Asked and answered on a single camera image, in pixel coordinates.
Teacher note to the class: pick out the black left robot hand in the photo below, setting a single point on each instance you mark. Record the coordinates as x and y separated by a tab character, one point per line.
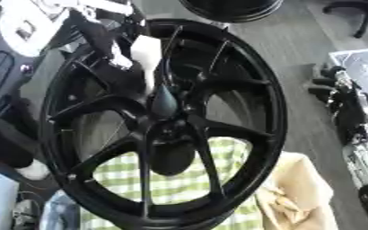
104	39

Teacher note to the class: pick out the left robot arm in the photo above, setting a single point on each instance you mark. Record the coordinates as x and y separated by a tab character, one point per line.
25	27

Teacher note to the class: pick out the black spoked wheel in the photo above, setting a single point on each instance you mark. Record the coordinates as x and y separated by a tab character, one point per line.
234	131

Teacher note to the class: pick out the black round tyre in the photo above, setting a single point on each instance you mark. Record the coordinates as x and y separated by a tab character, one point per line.
231	9

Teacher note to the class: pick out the person's leg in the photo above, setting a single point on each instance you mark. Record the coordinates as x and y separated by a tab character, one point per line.
31	170

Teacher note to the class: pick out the blue grey bag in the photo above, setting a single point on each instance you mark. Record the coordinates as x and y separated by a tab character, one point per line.
60	211

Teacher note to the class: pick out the black office chair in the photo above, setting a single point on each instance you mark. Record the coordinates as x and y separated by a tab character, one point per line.
364	13

